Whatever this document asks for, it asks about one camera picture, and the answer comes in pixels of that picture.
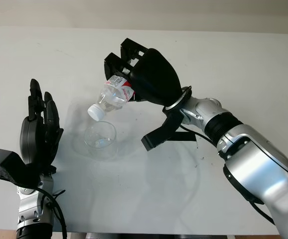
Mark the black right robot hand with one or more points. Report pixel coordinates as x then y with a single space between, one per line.
156 77

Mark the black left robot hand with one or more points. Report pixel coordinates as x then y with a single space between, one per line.
33 139

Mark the clear plastic water bottle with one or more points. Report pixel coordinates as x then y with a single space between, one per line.
111 97

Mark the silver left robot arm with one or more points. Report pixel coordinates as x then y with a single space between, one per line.
33 206

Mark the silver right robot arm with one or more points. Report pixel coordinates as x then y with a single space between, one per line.
258 164

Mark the clear glass cup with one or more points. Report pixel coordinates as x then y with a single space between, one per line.
101 144

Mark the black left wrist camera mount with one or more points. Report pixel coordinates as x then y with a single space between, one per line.
4 164

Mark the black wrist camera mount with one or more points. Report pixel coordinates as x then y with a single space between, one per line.
4 164
163 129

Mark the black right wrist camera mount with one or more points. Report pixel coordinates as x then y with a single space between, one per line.
163 129

